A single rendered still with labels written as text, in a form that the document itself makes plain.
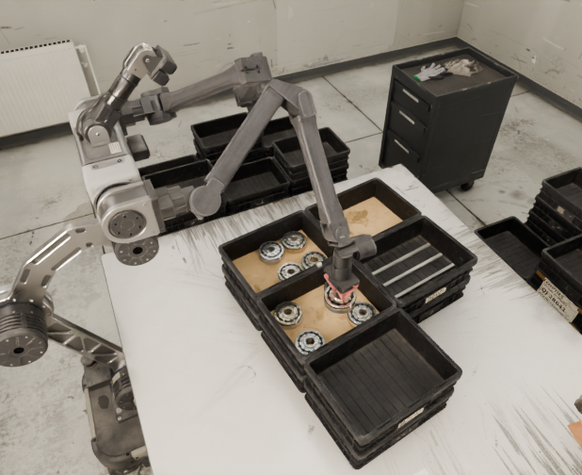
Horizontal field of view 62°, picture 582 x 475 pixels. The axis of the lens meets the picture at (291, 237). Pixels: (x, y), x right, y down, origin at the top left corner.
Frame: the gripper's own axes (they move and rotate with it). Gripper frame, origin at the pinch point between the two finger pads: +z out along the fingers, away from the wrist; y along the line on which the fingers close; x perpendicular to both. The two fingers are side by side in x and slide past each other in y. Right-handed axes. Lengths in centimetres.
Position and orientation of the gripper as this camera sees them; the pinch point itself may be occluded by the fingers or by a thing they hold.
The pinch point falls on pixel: (339, 293)
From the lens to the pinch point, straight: 154.3
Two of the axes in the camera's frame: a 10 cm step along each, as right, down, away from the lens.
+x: -8.5, 3.8, -3.6
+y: -5.2, -5.9, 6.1
